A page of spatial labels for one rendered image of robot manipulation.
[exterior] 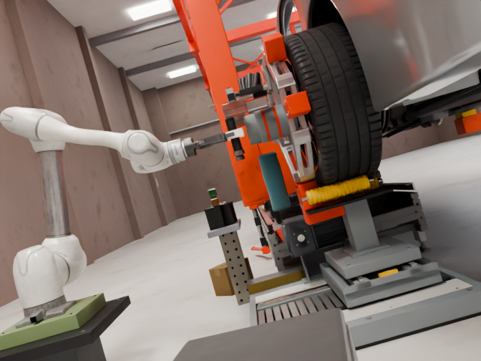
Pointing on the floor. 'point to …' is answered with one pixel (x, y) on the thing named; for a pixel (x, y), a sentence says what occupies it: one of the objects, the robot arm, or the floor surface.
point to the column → (236, 266)
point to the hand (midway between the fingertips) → (235, 134)
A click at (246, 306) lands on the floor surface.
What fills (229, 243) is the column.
